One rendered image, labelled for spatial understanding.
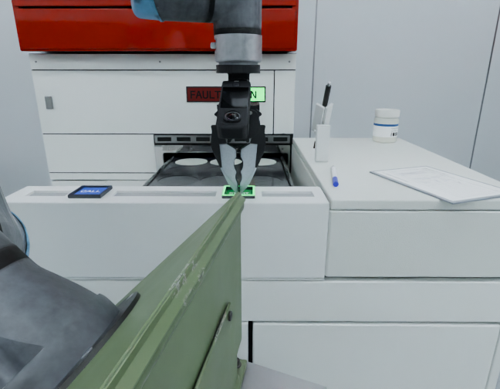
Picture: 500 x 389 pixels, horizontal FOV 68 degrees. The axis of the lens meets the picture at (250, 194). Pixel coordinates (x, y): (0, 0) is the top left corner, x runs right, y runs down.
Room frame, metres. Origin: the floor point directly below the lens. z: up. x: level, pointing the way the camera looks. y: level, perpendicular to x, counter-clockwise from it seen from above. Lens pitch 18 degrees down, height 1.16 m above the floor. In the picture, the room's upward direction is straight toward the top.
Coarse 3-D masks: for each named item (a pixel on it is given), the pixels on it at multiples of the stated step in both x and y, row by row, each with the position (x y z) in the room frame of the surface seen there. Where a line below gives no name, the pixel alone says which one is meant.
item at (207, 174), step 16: (176, 160) 1.15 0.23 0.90; (208, 160) 1.15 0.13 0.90; (160, 176) 0.95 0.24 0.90; (176, 176) 0.95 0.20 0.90; (192, 176) 0.95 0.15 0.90; (208, 176) 0.95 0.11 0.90; (224, 176) 0.95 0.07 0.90; (240, 176) 0.95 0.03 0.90; (256, 176) 0.95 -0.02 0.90; (272, 176) 0.95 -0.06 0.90
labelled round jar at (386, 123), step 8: (376, 112) 1.12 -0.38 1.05; (384, 112) 1.09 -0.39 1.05; (392, 112) 1.09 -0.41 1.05; (376, 120) 1.11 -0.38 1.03; (384, 120) 1.09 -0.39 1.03; (392, 120) 1.09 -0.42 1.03; (376, 128) 1.11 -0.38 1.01; (384, 128) 1.09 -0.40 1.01; (392, 128) 1.09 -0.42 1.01; (376, 136) 1.11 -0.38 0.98; (384, 136) 1.09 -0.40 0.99; (392, 136) 1.09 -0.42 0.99
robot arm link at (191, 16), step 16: (144, 0) 0.54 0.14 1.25; (160, 0) 0.55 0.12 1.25; (176, 0) 0.55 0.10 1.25; (192, 0) 0.56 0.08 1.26; (208, 0) 0.57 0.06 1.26; (144, 16) 0.56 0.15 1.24; (160, 16) 0.57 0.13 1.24; (176, 16) 0.58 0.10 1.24; (192, 16) 0.58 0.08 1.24; (208, 16) 0.59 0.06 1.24
